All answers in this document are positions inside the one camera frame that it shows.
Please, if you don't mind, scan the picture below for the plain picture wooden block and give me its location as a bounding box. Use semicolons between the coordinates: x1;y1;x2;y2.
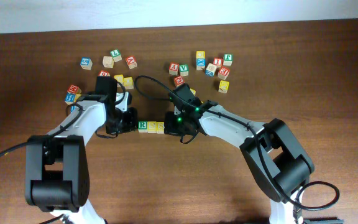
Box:
103;56;114;68

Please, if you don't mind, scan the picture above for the blue H wooden block front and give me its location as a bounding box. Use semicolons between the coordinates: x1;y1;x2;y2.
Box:
70;106;76;113

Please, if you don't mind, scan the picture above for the red Y wooden block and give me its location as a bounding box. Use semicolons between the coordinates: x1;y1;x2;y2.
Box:
168;63;179;75

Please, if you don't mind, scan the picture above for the blue 5 wooden block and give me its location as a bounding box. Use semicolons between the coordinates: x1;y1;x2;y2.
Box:
80;57;93;70

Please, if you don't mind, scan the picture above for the red E wooden block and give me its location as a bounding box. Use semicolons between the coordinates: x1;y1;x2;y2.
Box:
218;67;230;80

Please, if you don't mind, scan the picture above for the blue h wooden block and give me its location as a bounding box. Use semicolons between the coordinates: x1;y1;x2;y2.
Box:
70;106;76;113
64;93;76;105

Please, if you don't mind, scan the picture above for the red 6 wooden block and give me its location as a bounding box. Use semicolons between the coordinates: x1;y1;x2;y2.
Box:
99;70;110;77

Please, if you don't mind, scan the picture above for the yellow wooden block X side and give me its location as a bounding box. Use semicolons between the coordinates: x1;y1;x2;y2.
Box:
114;74;124;84

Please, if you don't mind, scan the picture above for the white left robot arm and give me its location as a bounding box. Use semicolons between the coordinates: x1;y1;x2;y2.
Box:
24;92;135;223

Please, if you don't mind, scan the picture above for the red Q wooden block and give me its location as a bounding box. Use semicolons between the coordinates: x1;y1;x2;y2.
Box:
173;75;185;87

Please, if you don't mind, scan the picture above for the yellow S wooden block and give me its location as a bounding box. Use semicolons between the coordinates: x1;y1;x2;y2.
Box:
147;121;157;133

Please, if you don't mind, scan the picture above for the yellow W wooden block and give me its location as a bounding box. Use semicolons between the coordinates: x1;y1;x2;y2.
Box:
190;88;196;95

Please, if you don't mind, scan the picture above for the yellow O block 2 side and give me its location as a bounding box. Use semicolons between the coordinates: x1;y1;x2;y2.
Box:
123;77;134;90

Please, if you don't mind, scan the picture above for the blue H wooden block back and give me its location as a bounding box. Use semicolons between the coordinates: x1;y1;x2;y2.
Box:
64;93;76;105

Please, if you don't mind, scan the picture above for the blue X wooden block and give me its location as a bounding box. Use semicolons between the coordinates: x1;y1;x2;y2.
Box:
196;58;206;70

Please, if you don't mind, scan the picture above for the blue tilted wooden block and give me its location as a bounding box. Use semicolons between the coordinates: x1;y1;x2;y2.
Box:
205;63;217;77

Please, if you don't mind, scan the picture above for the green J wooden block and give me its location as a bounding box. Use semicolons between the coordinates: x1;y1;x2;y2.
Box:
223;54;233;66

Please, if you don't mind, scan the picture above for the green V wooden block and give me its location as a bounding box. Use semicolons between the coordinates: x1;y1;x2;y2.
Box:
179;64;189;77

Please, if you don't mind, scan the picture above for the red M wooden block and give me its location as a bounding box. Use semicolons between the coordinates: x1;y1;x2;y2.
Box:
67;85;81;95

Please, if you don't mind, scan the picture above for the yellow O wooden block left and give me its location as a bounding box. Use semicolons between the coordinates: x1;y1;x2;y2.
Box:
74;94;81;103

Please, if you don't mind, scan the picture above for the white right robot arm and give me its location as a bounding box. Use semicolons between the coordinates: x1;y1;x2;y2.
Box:
165;98;340;223

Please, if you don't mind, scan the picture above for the yellow top stacked block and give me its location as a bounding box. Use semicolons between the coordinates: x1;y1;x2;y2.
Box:
196;50;206;59

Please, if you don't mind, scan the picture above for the green R wooden block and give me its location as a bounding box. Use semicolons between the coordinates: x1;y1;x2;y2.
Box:
137;121;148;133

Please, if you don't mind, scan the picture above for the red I wooden block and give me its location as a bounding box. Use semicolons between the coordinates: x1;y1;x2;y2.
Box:
213;58;223;68

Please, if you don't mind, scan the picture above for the green L wooden block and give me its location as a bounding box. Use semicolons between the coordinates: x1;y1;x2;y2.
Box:
110;49;122;62

